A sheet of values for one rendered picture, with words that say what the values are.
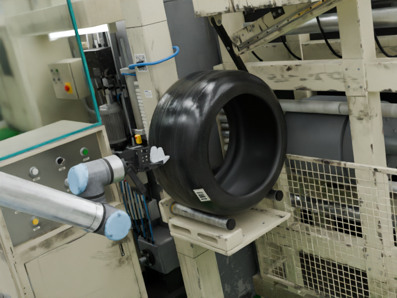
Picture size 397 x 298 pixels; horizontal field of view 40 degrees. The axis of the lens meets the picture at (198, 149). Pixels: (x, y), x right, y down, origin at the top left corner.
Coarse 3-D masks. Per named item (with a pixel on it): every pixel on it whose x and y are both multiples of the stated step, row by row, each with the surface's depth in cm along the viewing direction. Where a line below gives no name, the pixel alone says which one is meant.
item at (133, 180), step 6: (126, 174) 181; (132, 174) 181; (126, 180) 185; (132, 180) 182; (138, 180) 183; (132, 186) 185; (138, 186) 183; (144, 186) 186; (138, 192) 184; (144, 192) 185
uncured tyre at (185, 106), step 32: (192, 96) 191; (224, 96) 192; (256, 96) 206; (160, 128) 196; (192, 128) 187; (256, 128) 233; (192, 160) 188; (224, 160) 235; (256, 160) 232; (192, 192) 193; (224, 192) 196; (256, 192) 208
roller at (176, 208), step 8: (176, 208) 223; (184, 208) 220; (192, 208) 218; (192, 216) 216; (200, 216) 212; (208, 216) 209; (216, 216) 206; (224, 216) 204; (216, 224) 205; (224, 224) 201; (232, 224) 202
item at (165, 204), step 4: (168, 196) 228; (160, 200) 225; (164, 200) 224; (168, 200) 225; (172, 200) 226; (160, 204) 224; (164, 204) 224; (168, 204) 225; (172, 204) 226; (160, 208) 225; (164, 208) 224; (168, 208) 225; (164, 212) 224; (168, 212) 226; (172, 212) 226; (164, 216) 225; (168, 216) 226; (172, 216) 227; (164, 220) 226; (168, 220) 226
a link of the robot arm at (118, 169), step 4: (112, 156) 177; (116, 156) 177; (108, 160) 174; (112, 160) 175; (116, 160) 175; (120, 160) 176; (112, 164) 174; (116, 164) 174; (120, 164) 175; (112, 168) 173; (116, 168) 174; (120, 168) 175; (116, 172) 174; (120, 172) 175; (124, 172) 176; (116, 176) 174; (120, 176) 176; (116, 180) 176; (120, 180) 178
